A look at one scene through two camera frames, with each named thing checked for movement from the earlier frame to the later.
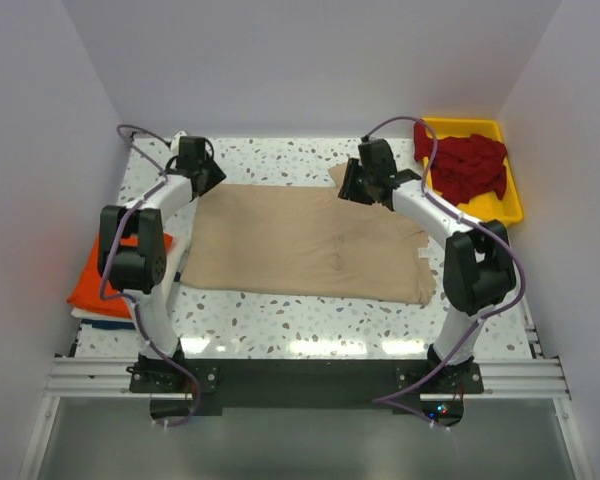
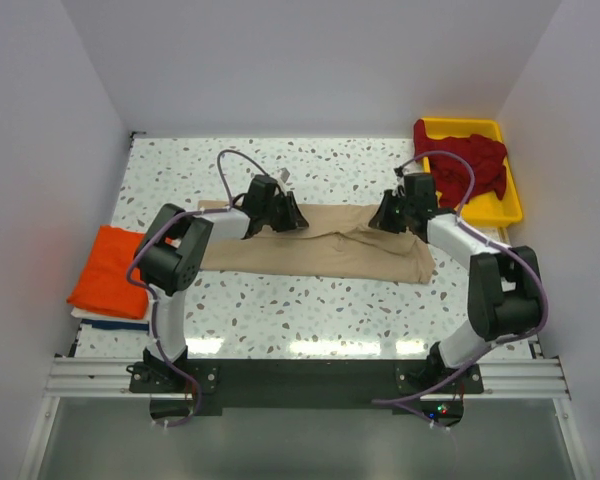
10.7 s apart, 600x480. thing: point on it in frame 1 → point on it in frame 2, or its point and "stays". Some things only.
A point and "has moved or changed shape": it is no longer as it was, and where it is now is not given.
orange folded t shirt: (87, 292) stays
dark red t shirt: (466, 168) stays
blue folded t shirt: (109, 324) stays
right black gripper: (348, 190) → (380, 219)
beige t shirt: (305, 239) has moved or changed shape
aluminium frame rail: (108, 379) stays
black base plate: (309, 384) stays
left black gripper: (216, 175) → (294, 218)
